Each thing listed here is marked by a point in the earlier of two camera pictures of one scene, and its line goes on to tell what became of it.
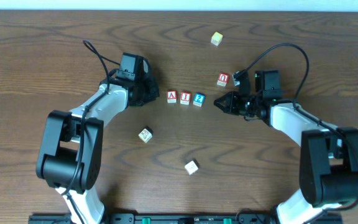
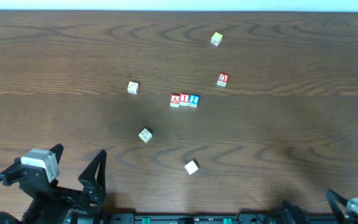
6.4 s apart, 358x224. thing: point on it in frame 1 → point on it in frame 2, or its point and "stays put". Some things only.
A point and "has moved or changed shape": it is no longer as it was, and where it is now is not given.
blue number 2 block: [199, 99] has moved or changed shape
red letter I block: [185, 98] stays put
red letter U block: [223, 79] stays put
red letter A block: [171, 96] has moved or changed shape
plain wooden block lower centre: [192, 167] stays put
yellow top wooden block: [217, 38] stays put
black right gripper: [234, 103] → [334, 202]
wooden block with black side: [146, 134] stays put
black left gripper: [151, 88] → [68, 193]
